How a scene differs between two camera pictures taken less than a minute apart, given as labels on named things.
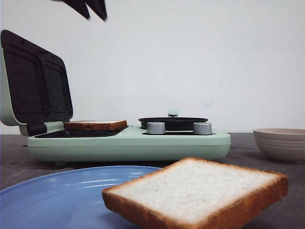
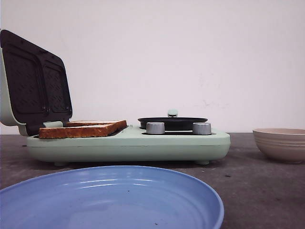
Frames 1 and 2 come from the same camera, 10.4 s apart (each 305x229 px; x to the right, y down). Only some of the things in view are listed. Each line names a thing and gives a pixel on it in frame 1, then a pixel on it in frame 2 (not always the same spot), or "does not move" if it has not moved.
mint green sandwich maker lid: (35, 85) does not move
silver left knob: (156, 128) does not move
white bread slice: (193, 193) → (99, 130)
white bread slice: (96, 125) does not move
